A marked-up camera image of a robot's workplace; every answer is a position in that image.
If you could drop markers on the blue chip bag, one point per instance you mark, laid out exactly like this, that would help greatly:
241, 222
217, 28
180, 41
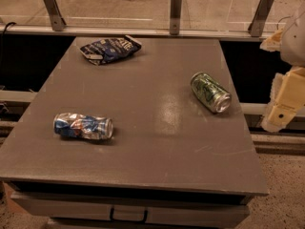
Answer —
106, 51

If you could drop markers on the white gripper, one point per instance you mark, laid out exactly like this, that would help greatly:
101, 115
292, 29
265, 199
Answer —
294, 45

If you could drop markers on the crushed blue silver can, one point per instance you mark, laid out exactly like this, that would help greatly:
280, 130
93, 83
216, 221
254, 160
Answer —
83, 126

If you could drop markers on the green soda can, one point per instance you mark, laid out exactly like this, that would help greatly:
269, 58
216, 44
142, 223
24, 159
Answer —
210, 93

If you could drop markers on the metal bracket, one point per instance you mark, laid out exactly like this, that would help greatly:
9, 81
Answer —
57, 21
175, 15
257, 25

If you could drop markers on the left metal bracket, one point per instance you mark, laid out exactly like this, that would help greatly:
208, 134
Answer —
57, 21

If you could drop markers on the grey drawer with handle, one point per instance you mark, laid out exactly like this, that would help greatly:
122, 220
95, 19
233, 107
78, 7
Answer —
88, 212

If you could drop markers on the right metal bracket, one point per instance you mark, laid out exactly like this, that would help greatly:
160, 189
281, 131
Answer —
257, 25

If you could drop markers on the middle metal bracket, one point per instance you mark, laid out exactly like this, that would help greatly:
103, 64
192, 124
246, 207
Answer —
175, 15

